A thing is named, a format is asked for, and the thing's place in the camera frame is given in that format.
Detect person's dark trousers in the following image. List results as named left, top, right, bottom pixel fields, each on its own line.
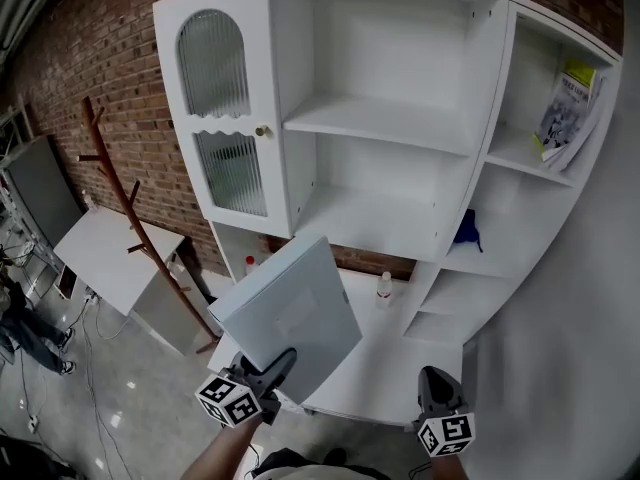
left=257, top=446, right=324, bottom=472

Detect person's right forearm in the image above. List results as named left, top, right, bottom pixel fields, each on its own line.
left=429, top=455, right=471, bottom=480

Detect white power cable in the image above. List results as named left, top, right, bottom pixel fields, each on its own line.
left=92, top=300, right=132, bottom=341

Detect brown wooden coat rack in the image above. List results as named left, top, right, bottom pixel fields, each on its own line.
left=77, top=96, right=221, bottom=355

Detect white ribbed glass cabinet door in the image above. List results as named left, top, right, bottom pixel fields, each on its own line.
left=152, top=0, right=294, bottom=239

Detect light blue box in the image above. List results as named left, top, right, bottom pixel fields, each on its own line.
left=207, top=236, right=364, bottom=405

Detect person's left forearm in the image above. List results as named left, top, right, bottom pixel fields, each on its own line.
left=180, top=415, right=264, bottom=480

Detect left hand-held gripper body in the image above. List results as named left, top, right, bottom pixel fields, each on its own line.
left=194, top=373, right=284, bottom=428

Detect clear water bottle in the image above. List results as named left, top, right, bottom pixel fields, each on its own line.
left=374, top=270, right=394, bottom=310

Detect white desk hutch cabinet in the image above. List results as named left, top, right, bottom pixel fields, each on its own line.
left=152, top=0, right=625, bottom=343

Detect open wooden drawer box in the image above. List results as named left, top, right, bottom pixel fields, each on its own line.
left=57, top=263, right=80, bottom=300

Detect grey panel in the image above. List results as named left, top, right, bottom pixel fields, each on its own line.
left=4, top=135, right=84, bottom=247

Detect yellow and grey cover book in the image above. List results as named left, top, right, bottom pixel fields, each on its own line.
left=531, top=56, right=601, bottom=162

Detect small white table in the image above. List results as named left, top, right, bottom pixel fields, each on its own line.
left=53, top=208, right=211, bottom=357

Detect white metal rack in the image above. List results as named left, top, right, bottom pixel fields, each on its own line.
left=0, top=105, right=56, bottom=294

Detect white book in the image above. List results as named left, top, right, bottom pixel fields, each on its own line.
left=542, top=75, right=606, bottom=173

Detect blue cloth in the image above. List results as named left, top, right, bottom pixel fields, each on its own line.
left=452, top=208, right=485, bottom=254

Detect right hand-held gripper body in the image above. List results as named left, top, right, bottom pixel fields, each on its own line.
left=412, top=401, right=476, bottom=458

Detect person's light shirt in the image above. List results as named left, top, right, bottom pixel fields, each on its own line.
left=252, top=462, right=391, bottom=480

